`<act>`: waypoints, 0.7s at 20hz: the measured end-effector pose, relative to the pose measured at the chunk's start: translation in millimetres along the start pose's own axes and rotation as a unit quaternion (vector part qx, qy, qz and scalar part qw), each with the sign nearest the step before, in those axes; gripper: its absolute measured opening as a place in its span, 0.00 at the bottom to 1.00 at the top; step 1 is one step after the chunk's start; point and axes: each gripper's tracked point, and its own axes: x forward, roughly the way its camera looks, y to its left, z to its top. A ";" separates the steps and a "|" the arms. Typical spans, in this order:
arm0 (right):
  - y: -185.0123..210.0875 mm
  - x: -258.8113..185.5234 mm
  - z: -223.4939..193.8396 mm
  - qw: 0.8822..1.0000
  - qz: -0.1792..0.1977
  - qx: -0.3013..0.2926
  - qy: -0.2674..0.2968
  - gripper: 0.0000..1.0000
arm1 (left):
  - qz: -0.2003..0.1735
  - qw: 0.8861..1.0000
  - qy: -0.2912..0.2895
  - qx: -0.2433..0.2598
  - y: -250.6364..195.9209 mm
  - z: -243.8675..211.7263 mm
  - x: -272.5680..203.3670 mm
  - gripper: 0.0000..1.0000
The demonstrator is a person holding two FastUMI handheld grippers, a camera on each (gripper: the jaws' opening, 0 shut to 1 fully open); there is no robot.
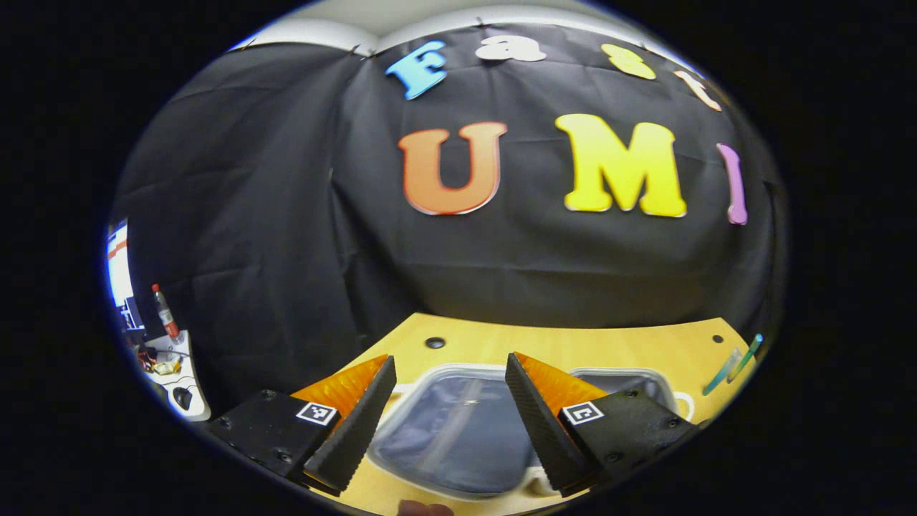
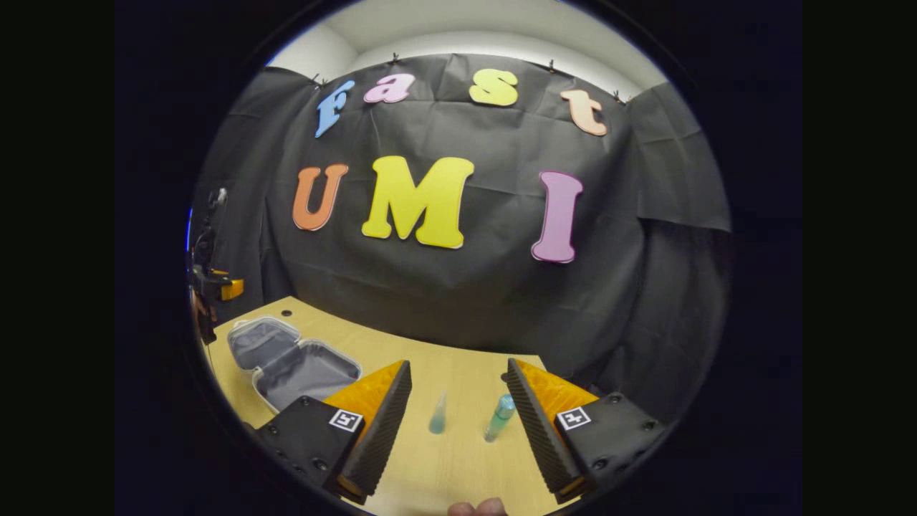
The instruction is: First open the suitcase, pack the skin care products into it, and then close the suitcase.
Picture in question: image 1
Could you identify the black backdrop cloth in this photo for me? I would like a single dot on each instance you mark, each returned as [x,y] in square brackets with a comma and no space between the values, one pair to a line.
[501,272]

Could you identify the white side desk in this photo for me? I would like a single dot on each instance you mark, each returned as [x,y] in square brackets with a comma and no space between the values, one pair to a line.
[188,373]

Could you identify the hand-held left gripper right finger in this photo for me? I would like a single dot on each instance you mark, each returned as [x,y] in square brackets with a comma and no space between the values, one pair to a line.
[541,430]

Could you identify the computer monitor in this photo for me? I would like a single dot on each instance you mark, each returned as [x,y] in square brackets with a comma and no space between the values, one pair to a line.
[118,272]

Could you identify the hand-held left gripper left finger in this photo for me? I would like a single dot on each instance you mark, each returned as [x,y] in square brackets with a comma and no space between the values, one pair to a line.
[354,437]

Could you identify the black computer mouse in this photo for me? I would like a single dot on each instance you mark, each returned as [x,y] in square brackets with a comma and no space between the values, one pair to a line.
[183,396]

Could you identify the red-capped bottle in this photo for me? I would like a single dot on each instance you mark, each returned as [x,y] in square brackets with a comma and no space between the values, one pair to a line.
[166,315]

